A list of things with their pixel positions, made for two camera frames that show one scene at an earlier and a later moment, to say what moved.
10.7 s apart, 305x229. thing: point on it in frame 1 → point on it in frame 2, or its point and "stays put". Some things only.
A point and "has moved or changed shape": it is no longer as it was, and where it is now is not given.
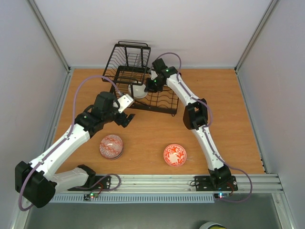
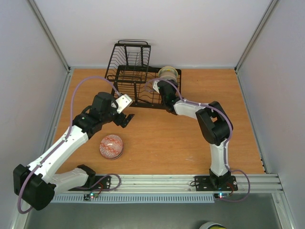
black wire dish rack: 127,66 stays put
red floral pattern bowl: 175,155 has moved or changed shape
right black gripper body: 151,84 → 163,85
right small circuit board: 221,195 stays put
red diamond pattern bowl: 111,146 stays put
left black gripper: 120,121 stays put
